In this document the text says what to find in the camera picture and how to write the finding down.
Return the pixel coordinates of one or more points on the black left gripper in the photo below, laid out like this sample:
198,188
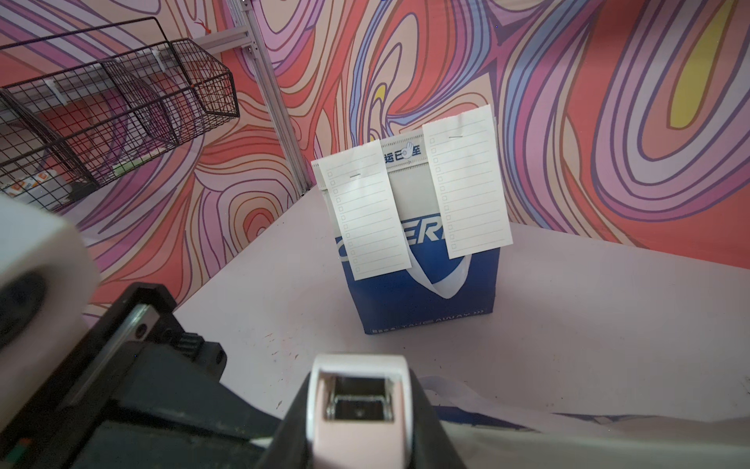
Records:
140,391

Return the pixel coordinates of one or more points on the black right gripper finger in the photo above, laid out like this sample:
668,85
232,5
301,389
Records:
431,446

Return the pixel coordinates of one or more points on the pink white mini stapler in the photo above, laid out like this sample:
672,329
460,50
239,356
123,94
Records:
359,411

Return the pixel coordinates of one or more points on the blue white bag with handles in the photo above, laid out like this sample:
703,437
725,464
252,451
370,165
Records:
436,288

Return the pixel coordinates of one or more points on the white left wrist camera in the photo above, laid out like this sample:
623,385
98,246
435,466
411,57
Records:
47,280

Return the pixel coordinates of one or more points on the black wire basket left wall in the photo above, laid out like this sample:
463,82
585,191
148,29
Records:
94,104

